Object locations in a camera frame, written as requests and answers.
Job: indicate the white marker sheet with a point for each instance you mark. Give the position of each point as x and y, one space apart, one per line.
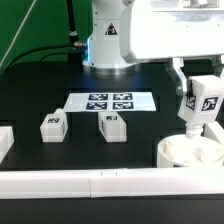
123 101

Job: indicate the white right barrier block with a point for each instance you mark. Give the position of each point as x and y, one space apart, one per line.
214 131

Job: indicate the white barrier block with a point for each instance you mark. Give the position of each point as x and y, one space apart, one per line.
214 131
6 140

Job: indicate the white left barrier block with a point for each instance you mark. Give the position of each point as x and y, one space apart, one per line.
6 140

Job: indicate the white front barrier bar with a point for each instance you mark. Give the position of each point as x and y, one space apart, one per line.
111 183

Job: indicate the white round stool seat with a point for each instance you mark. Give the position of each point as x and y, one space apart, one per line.
180 151

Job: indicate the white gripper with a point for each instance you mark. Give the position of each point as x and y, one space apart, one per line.
176 29

